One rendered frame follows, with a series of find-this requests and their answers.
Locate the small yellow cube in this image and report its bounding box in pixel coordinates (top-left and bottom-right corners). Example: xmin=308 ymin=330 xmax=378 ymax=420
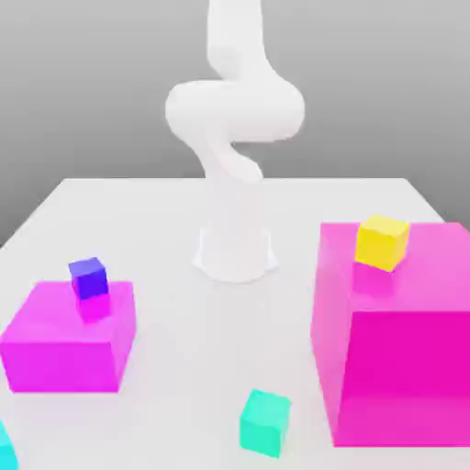
xmin=353 ymin=214 xmax=411 ymax=274

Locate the small blue cube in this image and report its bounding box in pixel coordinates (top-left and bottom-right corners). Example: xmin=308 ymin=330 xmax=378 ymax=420
xmin=68 ymin=256 xmax=110 ymax=301

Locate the small turquoise cube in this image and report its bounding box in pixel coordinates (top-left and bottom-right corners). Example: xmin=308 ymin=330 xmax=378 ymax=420
xmin=239 ymin=388 xmax=292 ymax=459

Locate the small cyan cube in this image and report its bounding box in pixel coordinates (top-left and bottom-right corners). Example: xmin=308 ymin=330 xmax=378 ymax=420
xmin=0 ymin=419 xmax=19 ymax=470

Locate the large magenta box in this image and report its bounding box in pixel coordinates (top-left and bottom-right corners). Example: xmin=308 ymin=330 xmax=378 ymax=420
xmin=0 ymin=280 xmax=138 ymax=394

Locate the large pink box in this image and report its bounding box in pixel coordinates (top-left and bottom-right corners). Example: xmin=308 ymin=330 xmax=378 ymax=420
xmin=309 ymin=220 xmax=470 ymax=448

